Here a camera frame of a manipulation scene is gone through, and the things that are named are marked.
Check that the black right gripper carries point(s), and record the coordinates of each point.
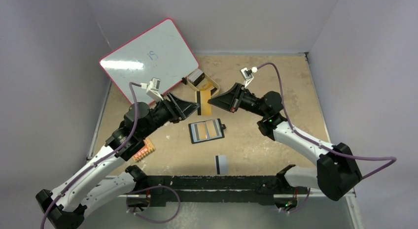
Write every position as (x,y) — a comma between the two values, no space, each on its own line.
(237,98)

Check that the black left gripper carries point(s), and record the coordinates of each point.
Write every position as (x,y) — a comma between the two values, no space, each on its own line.
(178,109)

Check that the gold striped card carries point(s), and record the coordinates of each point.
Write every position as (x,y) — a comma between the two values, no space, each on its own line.
(213,128)
(202,98)

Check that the black card holder wallet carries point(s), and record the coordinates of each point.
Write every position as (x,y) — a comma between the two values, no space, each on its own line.
(222,128)

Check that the grey card with magnetic stripe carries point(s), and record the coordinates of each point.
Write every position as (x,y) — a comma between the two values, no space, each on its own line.
(221,164)

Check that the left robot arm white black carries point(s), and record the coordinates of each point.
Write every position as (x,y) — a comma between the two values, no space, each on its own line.
(66,206)

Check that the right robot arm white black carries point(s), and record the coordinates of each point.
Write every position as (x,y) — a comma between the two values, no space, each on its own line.
(335,172)

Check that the gold card in tray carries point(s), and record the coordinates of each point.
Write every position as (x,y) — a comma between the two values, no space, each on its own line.
(206,87)

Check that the beige oval card tray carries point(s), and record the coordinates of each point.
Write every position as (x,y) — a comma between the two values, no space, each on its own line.
(207,79)

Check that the grey card stack in tray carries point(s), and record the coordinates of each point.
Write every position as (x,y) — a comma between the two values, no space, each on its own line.
(196,77)

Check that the orange snack packet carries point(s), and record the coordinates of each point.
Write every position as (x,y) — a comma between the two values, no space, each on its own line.
(146,150)

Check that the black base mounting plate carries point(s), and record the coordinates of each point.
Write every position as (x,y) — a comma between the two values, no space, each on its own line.
(261,189)

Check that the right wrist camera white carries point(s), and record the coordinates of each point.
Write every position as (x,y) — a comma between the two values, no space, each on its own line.
(248,75)

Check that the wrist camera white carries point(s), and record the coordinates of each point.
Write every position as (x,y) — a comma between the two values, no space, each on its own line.
(248,75)
(152,89)

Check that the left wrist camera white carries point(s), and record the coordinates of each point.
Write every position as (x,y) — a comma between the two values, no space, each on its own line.
(152,89)

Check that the white board with pink frame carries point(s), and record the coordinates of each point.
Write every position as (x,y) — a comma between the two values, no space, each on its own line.
(160,52)

